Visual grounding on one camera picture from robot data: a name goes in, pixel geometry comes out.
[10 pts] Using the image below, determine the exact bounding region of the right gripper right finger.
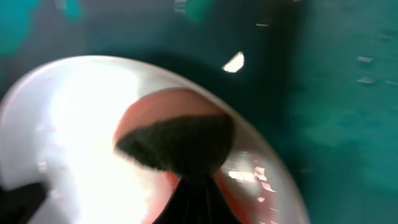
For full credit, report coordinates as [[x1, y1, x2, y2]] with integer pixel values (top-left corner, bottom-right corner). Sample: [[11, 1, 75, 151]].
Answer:
[[153, 177, 241, 224]]

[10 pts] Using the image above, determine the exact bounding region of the teal plastic tray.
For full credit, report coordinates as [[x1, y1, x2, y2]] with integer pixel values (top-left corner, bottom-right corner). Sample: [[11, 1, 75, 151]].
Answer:
[[1, 0, 397, 223]]

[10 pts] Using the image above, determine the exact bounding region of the pink sponge black scourer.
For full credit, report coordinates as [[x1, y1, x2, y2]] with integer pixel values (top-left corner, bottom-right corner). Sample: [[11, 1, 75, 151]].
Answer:
[[114, 88, 236, 181]]

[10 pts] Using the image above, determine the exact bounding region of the light blue plate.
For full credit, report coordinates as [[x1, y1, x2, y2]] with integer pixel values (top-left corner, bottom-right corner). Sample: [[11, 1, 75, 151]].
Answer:
[[1, 56, 310, 224]]

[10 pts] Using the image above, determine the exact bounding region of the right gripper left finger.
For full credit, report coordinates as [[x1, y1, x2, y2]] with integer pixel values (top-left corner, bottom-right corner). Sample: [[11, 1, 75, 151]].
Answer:
[[1, 182, 47, 224]]

